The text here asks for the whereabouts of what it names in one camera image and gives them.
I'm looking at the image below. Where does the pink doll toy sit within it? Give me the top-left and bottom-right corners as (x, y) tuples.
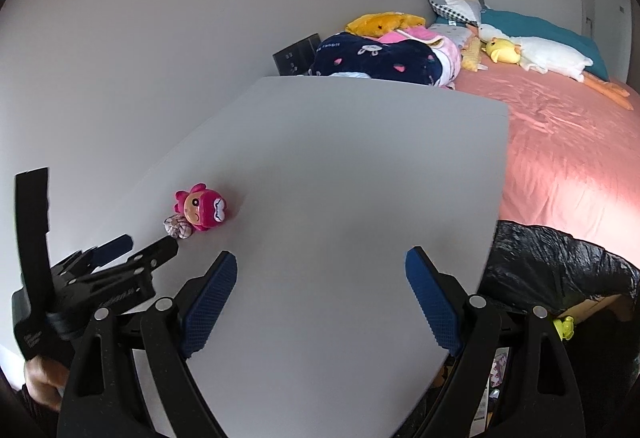
(174, 183), (231, 233)

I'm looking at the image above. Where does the patchwork checked pillow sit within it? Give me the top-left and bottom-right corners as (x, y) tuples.
(426, 0), (488, 25)

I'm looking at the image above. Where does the grey bedside cabinet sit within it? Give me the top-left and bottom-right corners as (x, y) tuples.
(0, 75), (511, 438)

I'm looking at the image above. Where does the bed with pink sheet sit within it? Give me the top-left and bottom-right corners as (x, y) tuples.
(450, 45), (640, 249)

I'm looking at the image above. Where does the long yellow plush toy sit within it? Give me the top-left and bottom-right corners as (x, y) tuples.
(460, 37), (487, 73)

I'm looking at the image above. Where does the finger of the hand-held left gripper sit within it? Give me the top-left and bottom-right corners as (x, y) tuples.
(75, 237), (181, 290)
(52, 234), (135, 277)

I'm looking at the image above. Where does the person's left hand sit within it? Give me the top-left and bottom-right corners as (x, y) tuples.
(22, 355), (71, 411)

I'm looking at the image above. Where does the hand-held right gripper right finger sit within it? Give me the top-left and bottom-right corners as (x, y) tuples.
(405, 245), (586, 438)

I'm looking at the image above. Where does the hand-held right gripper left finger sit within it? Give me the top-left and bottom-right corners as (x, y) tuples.
(56, 250), (238, 438)

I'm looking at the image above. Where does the yellow duck plush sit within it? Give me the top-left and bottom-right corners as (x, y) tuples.
(481, 38), (523, 65)

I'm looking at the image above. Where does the black plastic bin bag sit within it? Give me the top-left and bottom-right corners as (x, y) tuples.
(477, 220), (640, 314)

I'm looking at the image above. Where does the grey patterned cloth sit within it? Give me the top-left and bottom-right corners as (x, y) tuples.
(430, 20), (476, 44)

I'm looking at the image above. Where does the cardboard box bin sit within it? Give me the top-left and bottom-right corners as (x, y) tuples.
(570, 290), (633, 321)

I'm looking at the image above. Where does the small beige striped trinket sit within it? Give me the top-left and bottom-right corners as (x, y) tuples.
(164, 214), (193, 240)

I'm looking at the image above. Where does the yellow star pillow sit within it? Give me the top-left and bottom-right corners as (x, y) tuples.
(345, 12), (428, 39)

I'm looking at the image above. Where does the grey headboard panel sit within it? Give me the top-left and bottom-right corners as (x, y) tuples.
(0, 0), (453, 269)

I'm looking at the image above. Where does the pink blanket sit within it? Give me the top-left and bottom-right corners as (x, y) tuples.
(377, 25), (463, 87)

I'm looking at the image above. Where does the white goose plush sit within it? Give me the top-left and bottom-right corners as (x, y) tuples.
(467, 22), (633, 111)

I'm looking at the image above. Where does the navy patterned blanket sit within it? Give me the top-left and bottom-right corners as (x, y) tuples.
(310, 32), (451, 87)

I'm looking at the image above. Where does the green frog clip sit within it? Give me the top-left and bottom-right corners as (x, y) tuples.
(552, 315), (576, 342)

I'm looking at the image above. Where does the teal pillow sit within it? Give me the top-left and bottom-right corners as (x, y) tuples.
(480, 8), (611, 81)

